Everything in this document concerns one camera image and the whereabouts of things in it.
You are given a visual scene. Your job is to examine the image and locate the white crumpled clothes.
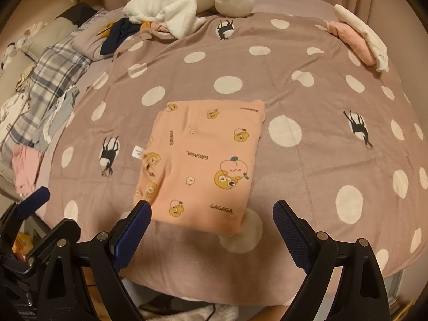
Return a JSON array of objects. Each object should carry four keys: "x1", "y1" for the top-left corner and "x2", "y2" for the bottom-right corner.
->
[{"x1": 0, "y1": 90, "x2": 31, "y2": 141}]

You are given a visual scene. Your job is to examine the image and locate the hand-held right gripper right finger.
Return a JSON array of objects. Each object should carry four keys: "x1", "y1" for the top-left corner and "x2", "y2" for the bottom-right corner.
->
[{"x1": 272, "y1": 201, "x2": 390, "y2": 321}]

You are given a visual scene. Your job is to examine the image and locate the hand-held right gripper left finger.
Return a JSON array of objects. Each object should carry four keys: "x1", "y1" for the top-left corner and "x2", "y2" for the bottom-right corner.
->
[{"x1": 38, "y1": 201, "x2": 152, "y2": 321}]

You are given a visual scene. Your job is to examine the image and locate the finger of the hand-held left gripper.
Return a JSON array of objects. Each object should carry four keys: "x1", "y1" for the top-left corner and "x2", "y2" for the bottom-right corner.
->
[
  {"x1": 25, "y1": 219, "x2": 81, "y2": 270},
  {"x1": 0, "y1": 187, "x2": 51, "y2": 228}
]

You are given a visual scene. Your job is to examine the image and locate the pink crumpled cloth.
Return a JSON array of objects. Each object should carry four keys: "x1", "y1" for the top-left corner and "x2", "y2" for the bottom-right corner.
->
[{"x1": 12, "y1": 145, "x2": 44, "y2": 197}]

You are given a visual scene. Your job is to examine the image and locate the beige pillow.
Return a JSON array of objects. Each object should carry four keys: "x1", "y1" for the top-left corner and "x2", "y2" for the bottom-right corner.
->
[{"x1": 18, "y1": 16, "x2": 78, "y2": 61}]

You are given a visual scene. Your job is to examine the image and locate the spotted mauve blanket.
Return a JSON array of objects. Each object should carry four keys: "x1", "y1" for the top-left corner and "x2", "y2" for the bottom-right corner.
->
[{"x1": 35, "y1": 0, "x2": 427, "y2": 305}]

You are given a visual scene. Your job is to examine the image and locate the grey plaid cloth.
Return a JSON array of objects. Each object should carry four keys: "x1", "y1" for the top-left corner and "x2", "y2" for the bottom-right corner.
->
[{"x1": 0, "y1": 33, "x2": 92, "y2": 154}]

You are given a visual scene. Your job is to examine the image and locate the orange packet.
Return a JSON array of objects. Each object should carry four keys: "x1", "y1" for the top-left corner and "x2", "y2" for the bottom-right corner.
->
[{"x1": 13, "y1": 232, "x2": 34, "y2": 261}]

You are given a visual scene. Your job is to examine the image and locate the peach printed shirt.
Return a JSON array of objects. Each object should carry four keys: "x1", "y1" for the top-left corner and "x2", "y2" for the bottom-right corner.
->
[{"x1": 134, "y1": 98, "x2": 266, "y2": 236}]

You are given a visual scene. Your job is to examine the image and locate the pink folded cloth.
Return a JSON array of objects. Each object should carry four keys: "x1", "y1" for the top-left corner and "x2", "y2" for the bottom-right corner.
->
[{"x1": 326, "y1": 20, "x2": 377, "y2": 67}]

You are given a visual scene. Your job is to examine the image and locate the navy cloth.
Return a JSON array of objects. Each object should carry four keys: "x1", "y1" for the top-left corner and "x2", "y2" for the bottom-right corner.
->
[{"x1": 100, "y1": 18, "x2": 143, "y2": 56}]

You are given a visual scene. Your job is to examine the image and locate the white folded cloth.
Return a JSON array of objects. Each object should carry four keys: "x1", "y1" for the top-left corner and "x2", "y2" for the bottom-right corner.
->
[{"x1": 334, "y1": 4, "x2": 389, "y2": 72}]

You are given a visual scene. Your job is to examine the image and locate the grey printed garment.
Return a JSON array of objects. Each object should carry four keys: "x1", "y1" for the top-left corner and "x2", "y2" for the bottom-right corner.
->
[{"x1": 74, "y1": 9, "x2": 118, "y2": 61}]

